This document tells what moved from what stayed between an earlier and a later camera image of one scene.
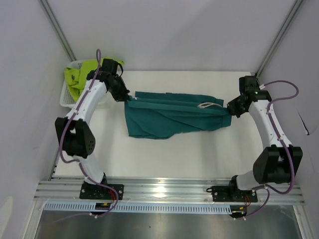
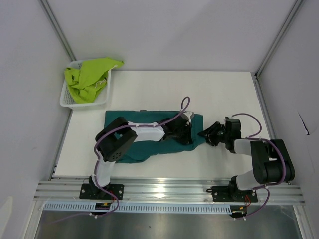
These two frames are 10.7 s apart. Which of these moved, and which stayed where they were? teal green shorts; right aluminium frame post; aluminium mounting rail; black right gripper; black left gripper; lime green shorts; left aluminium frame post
Moved: black left gripper; teal green shorts; black right gripper
Stayed: right aluminium frame post; lime green shorts; left aluminium frame post; aluminium mounting rail
